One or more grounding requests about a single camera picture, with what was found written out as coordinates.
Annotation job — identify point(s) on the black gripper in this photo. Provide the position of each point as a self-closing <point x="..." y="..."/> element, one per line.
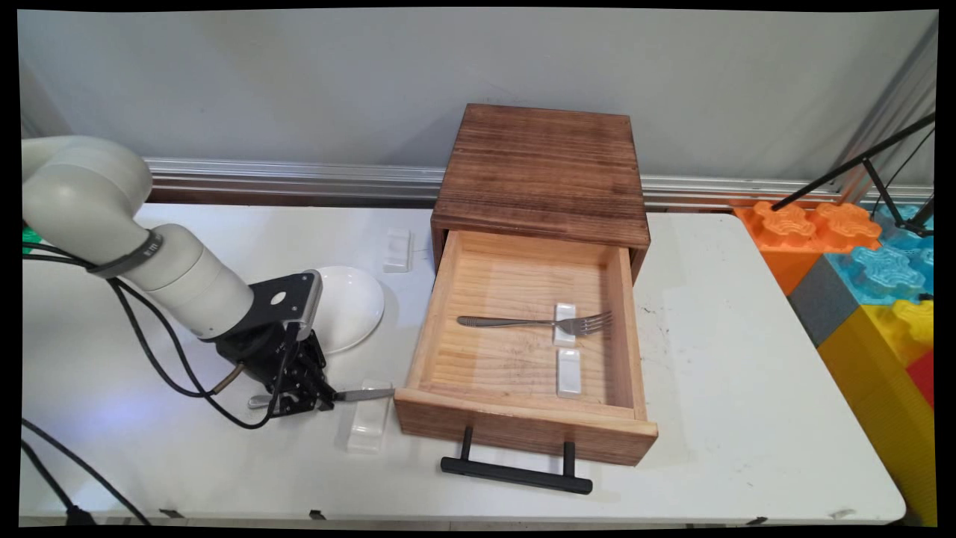
<point x="261" y="351"/>

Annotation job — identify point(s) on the serrated steel table knife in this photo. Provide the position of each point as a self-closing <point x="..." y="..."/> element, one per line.
<point x="366" y="393"/>

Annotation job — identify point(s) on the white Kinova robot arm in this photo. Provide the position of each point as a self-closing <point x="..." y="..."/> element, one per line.
<point x="112" y="209"/>

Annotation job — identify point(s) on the clear rest under knife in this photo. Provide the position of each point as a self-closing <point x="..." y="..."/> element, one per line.
<point x="366" y="433"/>

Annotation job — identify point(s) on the white round plate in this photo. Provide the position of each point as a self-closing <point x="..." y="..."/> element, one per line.
<point x="355" y="306"/>

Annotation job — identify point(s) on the white ceramic cutlery rest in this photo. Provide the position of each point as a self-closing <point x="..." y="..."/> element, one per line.
<point x="565" y="335"/>
<point x="396" y="250"/>
<point x="569" y="373"/>

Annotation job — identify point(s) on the light wooden drawer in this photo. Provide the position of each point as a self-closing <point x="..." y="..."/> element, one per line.
<point x="523" y="437"/>

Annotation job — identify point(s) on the steel fork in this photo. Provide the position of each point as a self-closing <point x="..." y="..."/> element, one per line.
<point x="575" y="325"/>

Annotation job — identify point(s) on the green toy brick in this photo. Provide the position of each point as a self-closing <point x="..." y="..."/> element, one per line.
<point x="28" y="235"/>

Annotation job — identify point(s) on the dark wooden cabinet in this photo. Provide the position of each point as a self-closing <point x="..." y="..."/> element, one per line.
<point x="545" y="164"/>

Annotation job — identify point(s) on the orange toy brick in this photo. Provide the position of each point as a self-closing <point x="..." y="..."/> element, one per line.
<point x="792" y="246"/>

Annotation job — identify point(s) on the grey toy brick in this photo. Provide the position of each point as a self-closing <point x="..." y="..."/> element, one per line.
<point x="829" y="306"/>

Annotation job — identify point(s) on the yellow toy brick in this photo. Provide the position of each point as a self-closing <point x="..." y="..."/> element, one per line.
<point x="874" y="388"/>

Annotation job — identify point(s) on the blue toy brick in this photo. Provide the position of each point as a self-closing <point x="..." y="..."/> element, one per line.
<point x="881" y="276"/>

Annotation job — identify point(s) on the black tripod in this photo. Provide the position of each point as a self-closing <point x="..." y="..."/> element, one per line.
<point x="866" y="158"/>

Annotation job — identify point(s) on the small red toy brick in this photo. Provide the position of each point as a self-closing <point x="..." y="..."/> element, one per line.
<point x="925" y="377"/>

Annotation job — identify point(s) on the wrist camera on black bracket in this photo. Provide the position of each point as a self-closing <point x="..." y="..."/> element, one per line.
<point x="287" y="299"/>

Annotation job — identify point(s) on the aluminium rail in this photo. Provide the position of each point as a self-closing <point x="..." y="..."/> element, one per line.
<point x="299" y="179"/>

